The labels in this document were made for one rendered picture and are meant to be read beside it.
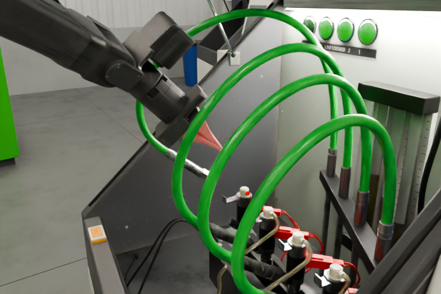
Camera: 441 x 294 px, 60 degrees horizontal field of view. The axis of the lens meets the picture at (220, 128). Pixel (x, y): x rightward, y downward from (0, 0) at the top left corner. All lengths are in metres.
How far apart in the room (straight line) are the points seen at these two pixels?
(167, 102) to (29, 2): 0.24
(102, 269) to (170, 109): 0.37
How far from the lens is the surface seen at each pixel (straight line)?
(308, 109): 0.97
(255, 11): 0.70
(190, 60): 6.77
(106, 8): 7.25
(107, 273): 0.80
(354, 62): 0.84
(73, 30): 0.47
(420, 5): 0.71
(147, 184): 0.98
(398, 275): 0.44
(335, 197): 0.74
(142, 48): 0.56
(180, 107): 0.59
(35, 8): 0.45
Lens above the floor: 1.44
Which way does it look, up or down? 18 degrees down
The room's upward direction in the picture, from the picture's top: straight up
